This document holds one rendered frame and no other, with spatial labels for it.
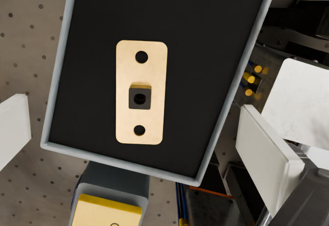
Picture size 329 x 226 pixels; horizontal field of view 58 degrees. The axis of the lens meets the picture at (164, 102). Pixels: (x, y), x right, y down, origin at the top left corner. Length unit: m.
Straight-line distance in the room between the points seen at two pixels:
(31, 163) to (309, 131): 0.69
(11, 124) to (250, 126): 0.13
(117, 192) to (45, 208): 0.63
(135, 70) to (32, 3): 0.53
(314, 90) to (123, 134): 0.19
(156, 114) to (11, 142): 0.11
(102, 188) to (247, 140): 0.17
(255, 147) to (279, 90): 0.16
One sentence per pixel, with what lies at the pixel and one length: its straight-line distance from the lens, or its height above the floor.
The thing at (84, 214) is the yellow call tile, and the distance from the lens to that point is 0.30.
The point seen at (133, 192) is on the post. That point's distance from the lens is 0.31.
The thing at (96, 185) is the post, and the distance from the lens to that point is 0.30.
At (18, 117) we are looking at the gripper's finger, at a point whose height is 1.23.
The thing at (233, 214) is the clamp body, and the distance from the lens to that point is 0.52.
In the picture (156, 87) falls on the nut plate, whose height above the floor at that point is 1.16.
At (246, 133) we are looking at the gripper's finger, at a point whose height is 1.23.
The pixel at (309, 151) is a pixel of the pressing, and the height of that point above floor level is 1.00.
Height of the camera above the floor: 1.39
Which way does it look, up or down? 71 degrees down
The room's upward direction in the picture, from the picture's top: 178 degrees clockwise
